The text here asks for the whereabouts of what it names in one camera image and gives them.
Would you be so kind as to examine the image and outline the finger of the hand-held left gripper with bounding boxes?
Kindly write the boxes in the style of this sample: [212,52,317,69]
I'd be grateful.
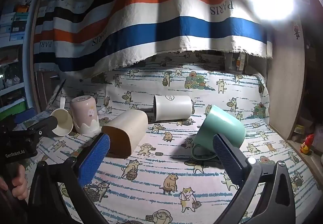
[13,107,36,125]
[26,115,59,139]

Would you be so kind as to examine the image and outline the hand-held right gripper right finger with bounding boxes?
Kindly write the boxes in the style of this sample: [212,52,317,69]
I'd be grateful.
[213,134,296,224]

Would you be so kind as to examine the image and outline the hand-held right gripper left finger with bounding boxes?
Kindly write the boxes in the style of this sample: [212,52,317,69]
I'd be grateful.
[27,133,111,224]

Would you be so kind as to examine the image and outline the cream cup with handle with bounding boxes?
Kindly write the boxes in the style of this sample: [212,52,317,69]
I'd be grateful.
[50,96,74,137]

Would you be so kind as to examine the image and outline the green mug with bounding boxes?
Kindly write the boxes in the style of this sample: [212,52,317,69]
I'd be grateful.
[191,105,246,161]

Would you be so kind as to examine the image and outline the beige cup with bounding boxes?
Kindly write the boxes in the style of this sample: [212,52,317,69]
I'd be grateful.
[101,109,149,159]

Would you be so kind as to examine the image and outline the pink cup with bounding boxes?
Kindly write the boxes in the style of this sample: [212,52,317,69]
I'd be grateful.
[70,96,100,135]

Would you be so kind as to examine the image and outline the white cup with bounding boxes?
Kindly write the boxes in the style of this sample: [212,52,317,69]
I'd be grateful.
[153,95,193,122]

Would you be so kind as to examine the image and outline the person's left hand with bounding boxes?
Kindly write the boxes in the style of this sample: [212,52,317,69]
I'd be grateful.
[0,165,29,198]

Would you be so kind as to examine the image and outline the shelf rack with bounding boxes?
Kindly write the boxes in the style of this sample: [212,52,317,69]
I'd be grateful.
[0,0,36,116]

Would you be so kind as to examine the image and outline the cat printed cloth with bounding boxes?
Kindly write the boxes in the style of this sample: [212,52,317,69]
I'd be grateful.
[38,51,319,224]

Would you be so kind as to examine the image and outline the red yellow toy figure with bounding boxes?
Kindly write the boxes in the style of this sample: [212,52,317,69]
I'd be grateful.
[300,134,315,155]

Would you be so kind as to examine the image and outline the stack of shoe boxes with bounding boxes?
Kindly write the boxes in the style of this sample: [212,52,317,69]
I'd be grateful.
[0,0,33,43]

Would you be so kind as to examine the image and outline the wooden side panel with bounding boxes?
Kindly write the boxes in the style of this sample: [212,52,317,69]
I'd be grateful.
[267,12,306,142]

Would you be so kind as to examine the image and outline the small carton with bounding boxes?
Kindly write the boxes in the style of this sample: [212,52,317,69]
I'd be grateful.
[236,53,247,71]

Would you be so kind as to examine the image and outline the bear sticker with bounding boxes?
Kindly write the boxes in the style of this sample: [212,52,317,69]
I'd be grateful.
[293,23,302,40]

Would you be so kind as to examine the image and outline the striped cloth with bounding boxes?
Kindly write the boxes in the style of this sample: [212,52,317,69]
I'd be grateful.
[33,0,274,79]

